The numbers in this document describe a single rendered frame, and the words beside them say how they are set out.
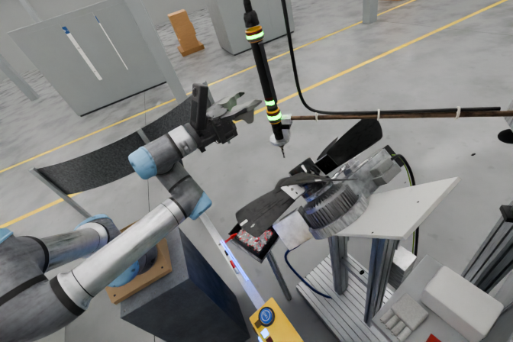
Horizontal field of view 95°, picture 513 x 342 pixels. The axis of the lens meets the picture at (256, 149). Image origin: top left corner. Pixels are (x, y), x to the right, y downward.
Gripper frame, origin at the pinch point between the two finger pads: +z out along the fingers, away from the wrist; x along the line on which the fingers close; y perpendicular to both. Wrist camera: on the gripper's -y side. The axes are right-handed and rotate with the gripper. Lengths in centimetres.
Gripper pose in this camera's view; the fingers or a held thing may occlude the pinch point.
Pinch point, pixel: (249, 95)
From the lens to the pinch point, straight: 68.9
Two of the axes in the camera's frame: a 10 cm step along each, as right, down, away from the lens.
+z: 7.9, -5.2, 3.1
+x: 5.6, 4.1, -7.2
